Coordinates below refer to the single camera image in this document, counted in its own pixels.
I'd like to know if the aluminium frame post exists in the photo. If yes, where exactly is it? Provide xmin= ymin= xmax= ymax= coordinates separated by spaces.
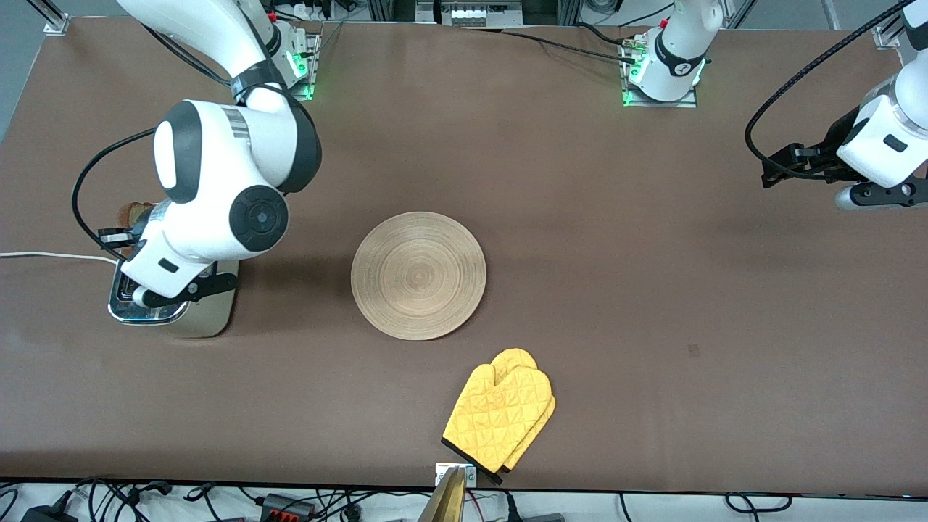
xmin=874 ymin=0 xmax=928 ymax=50
xmin=28 ymin=0 xmax=70 ymax=36

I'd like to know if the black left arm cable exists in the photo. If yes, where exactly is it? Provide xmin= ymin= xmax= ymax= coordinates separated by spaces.
xmin=745 ymin=0 xmax=911 ymax=182

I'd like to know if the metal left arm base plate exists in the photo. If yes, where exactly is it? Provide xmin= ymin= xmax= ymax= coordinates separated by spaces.
xmin=621 ymin=36 xmax=698 ymax=109

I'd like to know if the beige chrome two-slot toaster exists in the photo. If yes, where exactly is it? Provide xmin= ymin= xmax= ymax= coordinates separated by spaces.
xmin=108 ymin=246 xmax=241 ymax=339

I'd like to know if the gold camera stand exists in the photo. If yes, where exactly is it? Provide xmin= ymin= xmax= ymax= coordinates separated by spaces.
xmin=417 ymin=466 xmax=468 ymax=522

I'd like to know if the yellow quilted oven mitt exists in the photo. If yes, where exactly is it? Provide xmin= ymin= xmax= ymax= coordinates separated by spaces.
xmin=493 ymin=391 xmax=557 ymax=485
xmin=442 ymin=348 xmax=553 ymax=479

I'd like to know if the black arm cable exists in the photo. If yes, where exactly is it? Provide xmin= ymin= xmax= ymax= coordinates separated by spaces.
xmin=745 ymin=0 xmax=911 ymax=182
xmin=71 ymin=128 xmax=159 ymax=263

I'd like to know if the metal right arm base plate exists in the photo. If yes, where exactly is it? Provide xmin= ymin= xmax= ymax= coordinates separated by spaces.
xmin=286 ymin=33 xmax=322 ymax=101

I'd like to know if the long black table cable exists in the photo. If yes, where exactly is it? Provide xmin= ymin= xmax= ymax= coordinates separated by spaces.
xmin=500 ymin=29 xmax=639 ymax=65

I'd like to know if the black adapter with red plugs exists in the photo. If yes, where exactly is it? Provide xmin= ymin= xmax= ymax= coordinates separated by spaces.
xmin=261 ymin=494 xmax=316 ymax=520

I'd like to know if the round wooden plate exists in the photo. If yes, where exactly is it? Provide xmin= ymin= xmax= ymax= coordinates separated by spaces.
xmin=351 ymin=211 xmax=487 ymax=341

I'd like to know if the brown bread slice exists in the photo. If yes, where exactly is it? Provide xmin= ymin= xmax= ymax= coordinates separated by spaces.
xmin=118 ymin=202 xmax=154 ymax=229

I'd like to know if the white toaster power cord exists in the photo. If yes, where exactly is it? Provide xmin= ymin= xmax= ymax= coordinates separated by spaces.
xmin=0 ymin=251 xmax=120 ymax=265

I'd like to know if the short black table cable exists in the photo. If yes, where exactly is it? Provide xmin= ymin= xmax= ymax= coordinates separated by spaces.
xmin=576 ymin=23 xmax=635 ymax=46

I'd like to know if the black looped floor cable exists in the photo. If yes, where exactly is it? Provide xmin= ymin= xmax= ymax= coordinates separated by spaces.
xmin=725 ymin=493 xmax=792 ymax=513

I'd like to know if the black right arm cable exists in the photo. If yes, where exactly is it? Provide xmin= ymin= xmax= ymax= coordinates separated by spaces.
xmin=71 ymin=128 xmax=159 ymax=263

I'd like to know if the white power strip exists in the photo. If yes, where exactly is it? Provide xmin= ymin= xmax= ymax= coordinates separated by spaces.
xmin=442 ymin=0 xmax=523 ymax=28

